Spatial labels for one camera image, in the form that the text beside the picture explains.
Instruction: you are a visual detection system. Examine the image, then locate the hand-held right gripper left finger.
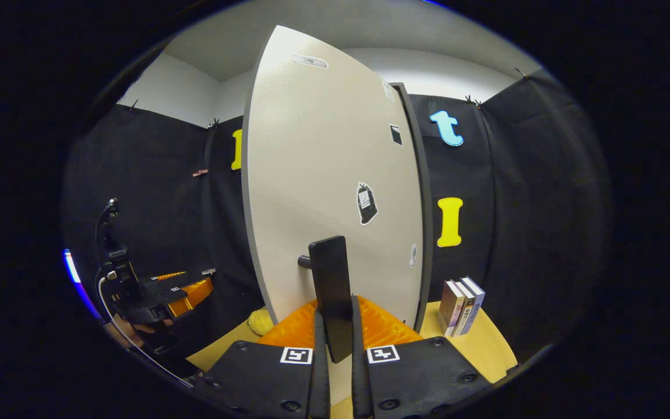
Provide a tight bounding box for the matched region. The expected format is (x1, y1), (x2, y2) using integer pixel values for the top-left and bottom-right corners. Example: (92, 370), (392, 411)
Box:
(194, 298), (332, 419)

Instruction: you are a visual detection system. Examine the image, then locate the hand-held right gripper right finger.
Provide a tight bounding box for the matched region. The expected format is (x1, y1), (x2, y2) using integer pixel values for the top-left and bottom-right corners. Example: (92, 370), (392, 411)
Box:
(351, 295), (493, 419)

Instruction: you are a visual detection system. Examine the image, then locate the black door handle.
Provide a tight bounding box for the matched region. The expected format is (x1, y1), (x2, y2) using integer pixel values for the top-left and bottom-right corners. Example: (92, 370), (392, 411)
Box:
(297, 235), (355, 365)

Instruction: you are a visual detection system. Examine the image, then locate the beige cabinet door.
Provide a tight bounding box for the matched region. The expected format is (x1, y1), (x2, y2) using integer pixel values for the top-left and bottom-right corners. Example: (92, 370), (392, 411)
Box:
(241, 24), (426, 336)

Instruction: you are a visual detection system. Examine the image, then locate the dark grey cabinet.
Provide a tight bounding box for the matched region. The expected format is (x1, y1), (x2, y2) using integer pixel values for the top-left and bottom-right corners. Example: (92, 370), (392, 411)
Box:
(390, 81), (436, 334)

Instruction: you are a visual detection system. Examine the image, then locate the yellow textured toy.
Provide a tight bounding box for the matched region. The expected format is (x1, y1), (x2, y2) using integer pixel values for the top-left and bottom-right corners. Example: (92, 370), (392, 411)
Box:
(247, 308), (275, 337)

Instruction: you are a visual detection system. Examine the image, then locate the purple spine book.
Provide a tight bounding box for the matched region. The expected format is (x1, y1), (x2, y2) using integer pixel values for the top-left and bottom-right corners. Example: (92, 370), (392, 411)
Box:
(439, 280), (465, 338)

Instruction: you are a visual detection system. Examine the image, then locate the tan spine book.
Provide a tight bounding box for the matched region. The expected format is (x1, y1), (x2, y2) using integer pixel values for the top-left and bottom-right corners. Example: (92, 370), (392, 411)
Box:
(451, 279), (477, 338)

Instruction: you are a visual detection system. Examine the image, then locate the black backdrop cloth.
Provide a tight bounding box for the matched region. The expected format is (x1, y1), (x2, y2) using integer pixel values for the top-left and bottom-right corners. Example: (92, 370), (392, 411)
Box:
(62, 68), (612, 374)

